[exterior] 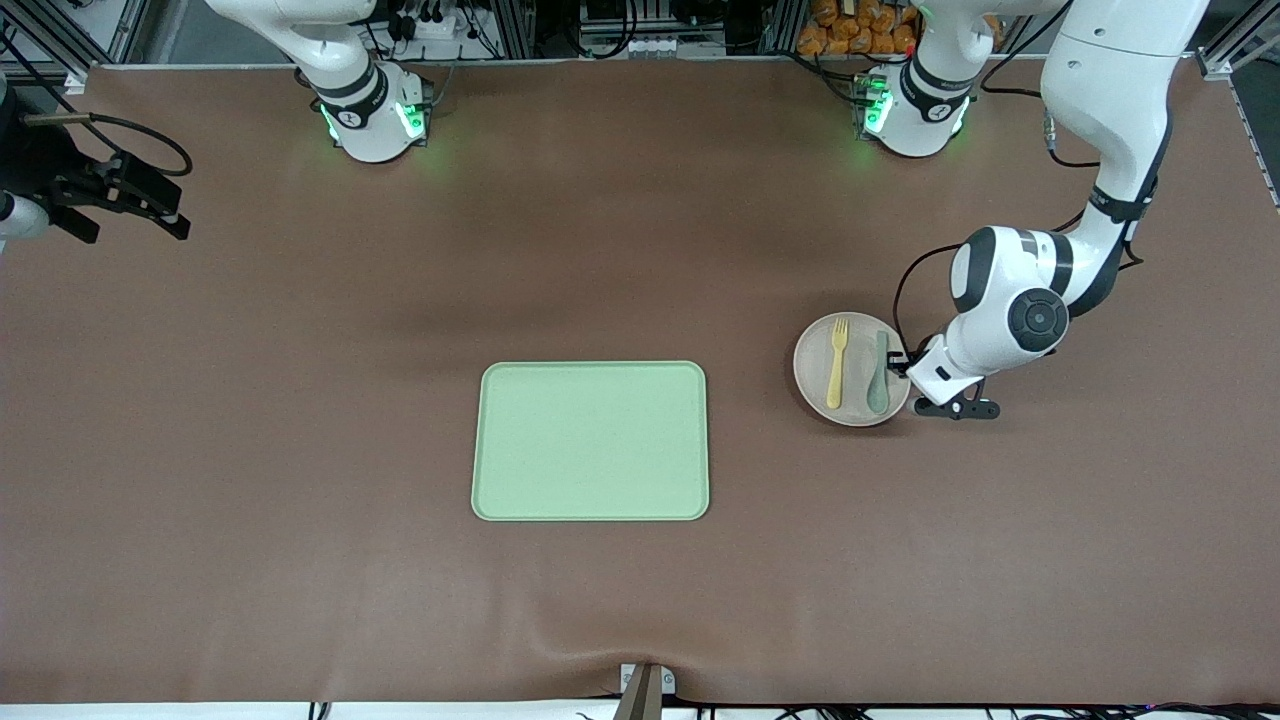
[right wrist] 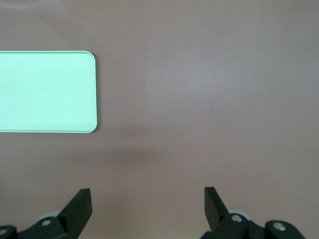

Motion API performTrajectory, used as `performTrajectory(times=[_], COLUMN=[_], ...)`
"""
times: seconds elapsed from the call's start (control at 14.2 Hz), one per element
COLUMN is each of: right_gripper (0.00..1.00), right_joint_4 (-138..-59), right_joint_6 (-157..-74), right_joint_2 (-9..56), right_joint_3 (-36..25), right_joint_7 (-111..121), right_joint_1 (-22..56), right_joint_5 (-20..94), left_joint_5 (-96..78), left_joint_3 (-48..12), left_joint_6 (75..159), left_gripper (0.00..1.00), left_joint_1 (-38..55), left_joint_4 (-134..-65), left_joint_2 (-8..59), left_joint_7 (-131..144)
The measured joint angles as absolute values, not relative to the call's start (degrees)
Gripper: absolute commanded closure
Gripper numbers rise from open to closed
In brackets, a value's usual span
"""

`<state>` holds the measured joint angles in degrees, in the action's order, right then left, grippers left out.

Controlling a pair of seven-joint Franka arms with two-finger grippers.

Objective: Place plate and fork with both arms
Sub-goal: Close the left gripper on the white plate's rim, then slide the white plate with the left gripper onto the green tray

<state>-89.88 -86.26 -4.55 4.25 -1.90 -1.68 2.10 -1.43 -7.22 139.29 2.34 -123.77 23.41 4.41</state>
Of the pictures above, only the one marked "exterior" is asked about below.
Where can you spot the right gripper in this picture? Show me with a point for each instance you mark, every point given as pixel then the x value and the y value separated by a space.
pixel 42 168

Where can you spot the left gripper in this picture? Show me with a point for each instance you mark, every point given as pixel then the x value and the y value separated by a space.
pixel 899 364

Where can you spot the beige round plate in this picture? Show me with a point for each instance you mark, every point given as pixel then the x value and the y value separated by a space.
pixel 859 345

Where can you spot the yellow plastic fork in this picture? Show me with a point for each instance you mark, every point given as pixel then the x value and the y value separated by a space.
pixel 836 385

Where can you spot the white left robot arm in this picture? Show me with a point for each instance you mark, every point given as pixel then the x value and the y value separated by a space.
pixel 1100 60

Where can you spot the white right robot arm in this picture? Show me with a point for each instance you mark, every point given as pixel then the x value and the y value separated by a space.
pixel 370 120

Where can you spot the green plastic spoon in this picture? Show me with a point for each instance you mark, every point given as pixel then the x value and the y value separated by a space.
pixel 878 395

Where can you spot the brown table cover mat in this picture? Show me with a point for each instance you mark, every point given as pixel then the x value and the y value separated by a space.
pixel 300 450

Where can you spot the light green rectangular tray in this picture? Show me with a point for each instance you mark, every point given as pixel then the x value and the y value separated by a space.
pixel 590 440

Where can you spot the pile of orange items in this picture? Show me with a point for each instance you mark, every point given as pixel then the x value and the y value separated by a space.
pixel 850 30

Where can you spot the white power strip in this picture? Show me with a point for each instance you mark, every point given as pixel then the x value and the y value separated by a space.
pixel 430 22

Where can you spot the white terminal block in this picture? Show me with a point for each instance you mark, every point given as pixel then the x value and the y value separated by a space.
pixel 655 45

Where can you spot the aluminium frame profile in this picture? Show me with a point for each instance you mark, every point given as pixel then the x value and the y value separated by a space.
pixel 60 55
pixel 1245 45

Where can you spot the aluminium frame post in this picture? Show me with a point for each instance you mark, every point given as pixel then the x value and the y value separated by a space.
pixel 785 25
pixel 512 28

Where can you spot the metal table edge bracket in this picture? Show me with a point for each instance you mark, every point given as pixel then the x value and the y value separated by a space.
pixel 645 690

